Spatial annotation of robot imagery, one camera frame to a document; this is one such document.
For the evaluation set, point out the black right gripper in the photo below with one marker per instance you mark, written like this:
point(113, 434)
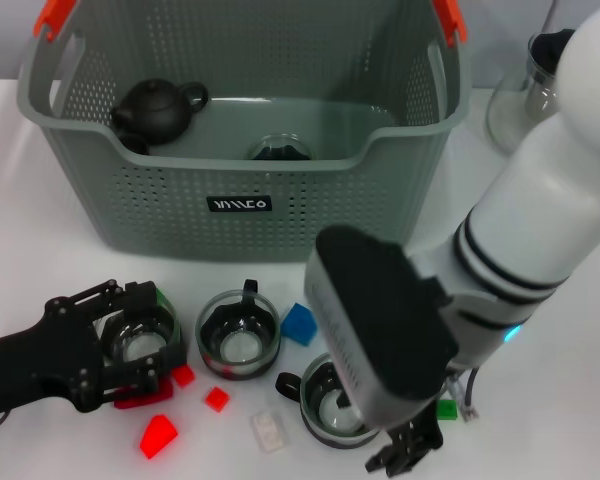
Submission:
point(427, 427)

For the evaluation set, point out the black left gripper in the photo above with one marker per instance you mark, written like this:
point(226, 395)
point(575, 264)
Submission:
point(45, 360)

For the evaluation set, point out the glass teacup black sleeve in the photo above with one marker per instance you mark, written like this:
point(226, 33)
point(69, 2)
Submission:
point(325, 417)
point(277, 148)
point(240, 350)
point(135, 345)

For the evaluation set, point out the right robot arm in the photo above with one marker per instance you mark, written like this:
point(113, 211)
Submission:
point(555, 175)

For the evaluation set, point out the black clay teacup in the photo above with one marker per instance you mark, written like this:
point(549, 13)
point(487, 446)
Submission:
point(136, 145)

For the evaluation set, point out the grey perforated storage basket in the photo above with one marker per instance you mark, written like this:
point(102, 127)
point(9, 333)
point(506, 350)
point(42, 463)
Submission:
point(305, 220)

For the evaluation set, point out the green translucent stepped brick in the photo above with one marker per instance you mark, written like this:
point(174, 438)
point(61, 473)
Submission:
point(164, 300)

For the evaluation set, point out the small red square brick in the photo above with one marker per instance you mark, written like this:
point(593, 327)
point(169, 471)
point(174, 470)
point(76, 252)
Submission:
point(216, 398)
point(182, 375)

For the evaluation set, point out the dark red long brick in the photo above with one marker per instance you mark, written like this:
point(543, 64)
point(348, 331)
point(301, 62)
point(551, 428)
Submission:
point(140, 398)

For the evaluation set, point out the green two-stud brick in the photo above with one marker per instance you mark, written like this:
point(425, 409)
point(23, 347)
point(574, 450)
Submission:
point(447, 409)

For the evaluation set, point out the bright red slope brick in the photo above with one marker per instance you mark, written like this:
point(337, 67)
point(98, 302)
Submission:
point(157, 436)

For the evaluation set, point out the white two-stud brick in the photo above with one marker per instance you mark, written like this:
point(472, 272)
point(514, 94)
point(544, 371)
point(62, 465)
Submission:
point(270, 432)

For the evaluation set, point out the blue square brick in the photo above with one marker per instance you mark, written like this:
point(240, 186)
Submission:
point(300, 325)

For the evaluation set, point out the black clay teapot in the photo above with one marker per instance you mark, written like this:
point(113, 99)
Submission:
point(155, 107)

